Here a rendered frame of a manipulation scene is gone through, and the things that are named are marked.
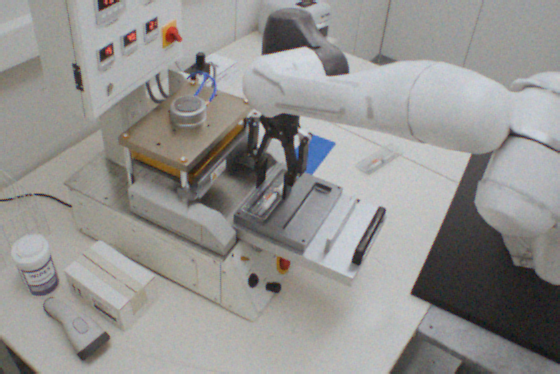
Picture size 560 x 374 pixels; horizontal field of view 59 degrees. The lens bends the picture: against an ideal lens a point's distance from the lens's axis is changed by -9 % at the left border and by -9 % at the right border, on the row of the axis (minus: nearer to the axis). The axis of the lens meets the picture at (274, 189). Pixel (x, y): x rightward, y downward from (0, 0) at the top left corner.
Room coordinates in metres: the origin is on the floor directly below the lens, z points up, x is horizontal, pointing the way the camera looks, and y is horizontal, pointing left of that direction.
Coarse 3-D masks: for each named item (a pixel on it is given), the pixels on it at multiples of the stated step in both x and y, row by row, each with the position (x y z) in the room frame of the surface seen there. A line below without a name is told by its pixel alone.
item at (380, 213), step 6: (378, 210) 0.81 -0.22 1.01; (384, 210) 0.82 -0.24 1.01; (378, 216) 0.80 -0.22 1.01; (384, 216) 0.82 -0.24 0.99; (372, 222) 0.78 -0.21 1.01; (378, 222) 0.78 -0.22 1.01; (372, 228) 0.76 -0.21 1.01; (366, 234) 0.74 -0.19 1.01; (372, 234) 0.74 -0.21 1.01; (360, 240) 0.73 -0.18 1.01; (366, 240) 0.72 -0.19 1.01; (360, 246) 0.71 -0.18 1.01; (366, 246) 0.71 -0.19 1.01; (354, 252) 0.70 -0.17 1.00; (360, 252) 0.69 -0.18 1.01; (354, 258) 0.70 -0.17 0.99; (360, 258) 0.69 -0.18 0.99
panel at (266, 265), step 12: (240, 252) 0.75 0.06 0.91; (252, 252) 0.78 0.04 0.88; (264, 252) 0.80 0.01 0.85; (240, 264) 0.73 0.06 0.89; (252, 264) 0.76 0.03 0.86; (264, 264) 0.79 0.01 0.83; (276, 264) 0.81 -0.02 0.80; (240, 276) 0.72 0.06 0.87; (264, 276) 0.77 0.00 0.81; (276, 276) 0.80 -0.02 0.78; (252, 288) 0.72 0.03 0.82; (264, 288) 0.75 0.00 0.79; (252, 300) 0.71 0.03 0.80; (264, 300) 0.73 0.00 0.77
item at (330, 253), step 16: (336, 208) 0.85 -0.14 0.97; (352, 208) 0.83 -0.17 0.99; (368, 208) 0.86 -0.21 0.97; (336, 224) 0.76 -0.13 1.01; (352, 224) 0.81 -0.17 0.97; (368, 224) 0.81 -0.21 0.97; (256, 240) 0.74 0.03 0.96; (272, 240) 0.74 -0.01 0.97; (320, 240) 0.75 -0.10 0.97; (336, 240) 0.76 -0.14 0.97; (352, 240) 0.76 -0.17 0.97; (288, 256) 0.71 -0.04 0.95; (304, 256) 0.70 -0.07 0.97; (320, 256) 0.71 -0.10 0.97; (336, 256) 0.71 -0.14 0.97; (352, 256) 0.71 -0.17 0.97; (320, 272) 0.69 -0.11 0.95; (336, 272) 0.67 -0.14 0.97; (352, 272) 0.67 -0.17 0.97
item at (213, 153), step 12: (240, 132) 0.99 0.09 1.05; (132, 156) 0.88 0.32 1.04; (144, 156) 0.87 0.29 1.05; (204, 156) 0.88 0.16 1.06; (216, 156) 0.89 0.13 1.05; (156, 168) 0.86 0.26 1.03; (168, 168) 0.84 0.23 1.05; (192, 168) 0.84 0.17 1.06; (204, 168) 0.85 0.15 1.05; (180, 180) 0.83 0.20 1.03; (192, 180) 0.82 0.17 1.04
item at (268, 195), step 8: (280, 168) 0.92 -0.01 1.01; (272, 176) 0.89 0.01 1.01; (280, 176) 0.90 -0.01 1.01; (264, 184) 0.87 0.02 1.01; (272, 184) 0.87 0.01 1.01; (280, 184) 0.87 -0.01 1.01; (256, 192) 0.84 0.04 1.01; (264, 192) 0.84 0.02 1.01; (272, 192) 0.84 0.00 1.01; (280, 192) 0.84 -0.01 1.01; (256, 200) 0.81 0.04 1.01; (264, 200) 0.82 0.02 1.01; (272, 200) 0.82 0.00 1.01; (248, 208) 0.79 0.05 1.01; (256, 208) 0.79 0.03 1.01; (264, 208) 0.79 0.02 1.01; (272, 208) 0.79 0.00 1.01; (264, 216) 0.77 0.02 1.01
